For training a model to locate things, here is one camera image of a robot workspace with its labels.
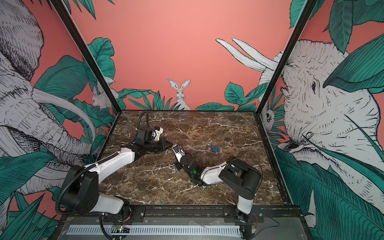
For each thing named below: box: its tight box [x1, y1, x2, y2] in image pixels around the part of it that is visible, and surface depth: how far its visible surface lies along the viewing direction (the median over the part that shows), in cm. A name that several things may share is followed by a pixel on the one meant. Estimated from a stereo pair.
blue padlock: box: [212, 145, 220, 153], surface depth 103 cm
